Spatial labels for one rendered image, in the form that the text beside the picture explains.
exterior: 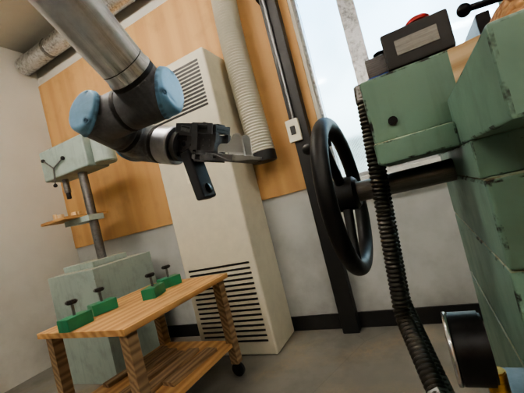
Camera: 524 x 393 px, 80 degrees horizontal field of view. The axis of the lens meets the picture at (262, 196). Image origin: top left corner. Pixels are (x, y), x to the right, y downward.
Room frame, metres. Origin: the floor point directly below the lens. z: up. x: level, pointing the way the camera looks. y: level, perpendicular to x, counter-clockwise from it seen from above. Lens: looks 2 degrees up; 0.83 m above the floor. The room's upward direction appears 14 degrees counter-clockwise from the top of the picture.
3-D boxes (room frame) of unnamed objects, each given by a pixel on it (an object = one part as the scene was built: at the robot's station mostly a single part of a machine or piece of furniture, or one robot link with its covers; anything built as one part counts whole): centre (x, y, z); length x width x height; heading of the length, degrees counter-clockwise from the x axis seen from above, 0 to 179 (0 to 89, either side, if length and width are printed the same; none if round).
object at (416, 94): (0.46, -0.26, 0.91); 0.15 x 0.14 x 0.09; 154
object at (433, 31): (0.46, -0.25, 0.99); 0.13 x 0.11 x 0.06; 154
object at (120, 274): (2.19, 1.18, 0.79); 0.62 x 0.48 x 1.58; 67
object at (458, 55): (0.32, -0.25, 0.92); 0.05 x 0.04 x 0.04; 46
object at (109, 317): (1.51, 0.68, 0.32); 0.66 x 0.57 x 0.64; 153
